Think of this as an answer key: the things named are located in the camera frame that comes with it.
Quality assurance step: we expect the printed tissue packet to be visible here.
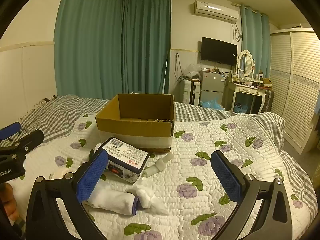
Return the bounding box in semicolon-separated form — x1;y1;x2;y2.
100;137;150;185

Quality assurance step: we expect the white slatted wardrobe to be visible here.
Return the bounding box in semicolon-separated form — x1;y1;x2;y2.
269;27;320;155

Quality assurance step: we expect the black wall cable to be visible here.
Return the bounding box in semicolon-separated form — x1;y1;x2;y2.
175;52;187;82

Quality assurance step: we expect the white oval mirror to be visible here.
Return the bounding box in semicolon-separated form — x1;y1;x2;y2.
236;49;256;79

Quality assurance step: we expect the white pole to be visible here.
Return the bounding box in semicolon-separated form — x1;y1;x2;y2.
162;51;168;94

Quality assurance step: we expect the narrow green curtain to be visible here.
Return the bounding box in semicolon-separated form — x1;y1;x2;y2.
240;4;272;79

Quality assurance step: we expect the white air conditioner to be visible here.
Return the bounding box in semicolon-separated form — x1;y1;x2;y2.
192;0;239;25

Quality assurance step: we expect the brown cardboard box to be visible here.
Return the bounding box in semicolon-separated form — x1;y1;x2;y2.
95;94;175;154

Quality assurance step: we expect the grey checked bed sheet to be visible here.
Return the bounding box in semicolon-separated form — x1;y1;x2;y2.
0;94;316;220

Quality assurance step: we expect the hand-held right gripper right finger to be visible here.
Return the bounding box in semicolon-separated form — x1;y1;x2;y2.
210;150;293;240

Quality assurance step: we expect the white dressing table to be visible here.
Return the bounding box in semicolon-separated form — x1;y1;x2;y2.
226;79;272;114

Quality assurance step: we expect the clear plastic bag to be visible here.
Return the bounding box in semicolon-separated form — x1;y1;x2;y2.
185;64;202;79

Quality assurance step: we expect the black wall television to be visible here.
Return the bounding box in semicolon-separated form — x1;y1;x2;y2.
201;37;238;67

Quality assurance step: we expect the wide green curtain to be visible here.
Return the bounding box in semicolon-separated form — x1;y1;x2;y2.
54;0;124;100

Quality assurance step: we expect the white suitcase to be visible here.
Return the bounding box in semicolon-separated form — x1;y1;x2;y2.
180;79;201;105

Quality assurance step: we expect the blue plastic bag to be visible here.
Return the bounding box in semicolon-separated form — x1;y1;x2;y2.
200;99;224;110

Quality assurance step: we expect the dark suitcase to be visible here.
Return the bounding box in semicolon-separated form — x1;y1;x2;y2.
264;89;275;113

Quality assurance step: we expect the person's left hand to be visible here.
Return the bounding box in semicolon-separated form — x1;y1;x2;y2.
0;182;19;222

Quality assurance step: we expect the white floral quilt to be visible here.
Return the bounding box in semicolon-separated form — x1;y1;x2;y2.
10;115;315;240

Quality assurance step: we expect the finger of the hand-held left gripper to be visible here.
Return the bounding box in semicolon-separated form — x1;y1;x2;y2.
0;121;21;142
0;129;45;158

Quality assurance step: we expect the white plastic tube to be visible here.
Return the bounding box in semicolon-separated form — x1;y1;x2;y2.
143;153;173;178

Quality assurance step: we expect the brown patterned pillow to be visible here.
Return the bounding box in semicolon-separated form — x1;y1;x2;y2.
15;94;58;120

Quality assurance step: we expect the white cotton wad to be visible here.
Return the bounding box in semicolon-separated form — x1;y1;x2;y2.
132;179;170;215

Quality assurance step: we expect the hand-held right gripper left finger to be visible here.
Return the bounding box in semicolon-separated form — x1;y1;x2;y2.
26;150;109;240

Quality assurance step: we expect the small silver fridge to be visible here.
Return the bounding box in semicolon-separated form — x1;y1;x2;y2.
199;70;229;107

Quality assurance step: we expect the white sock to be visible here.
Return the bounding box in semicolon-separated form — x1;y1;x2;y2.
82;180;139;216

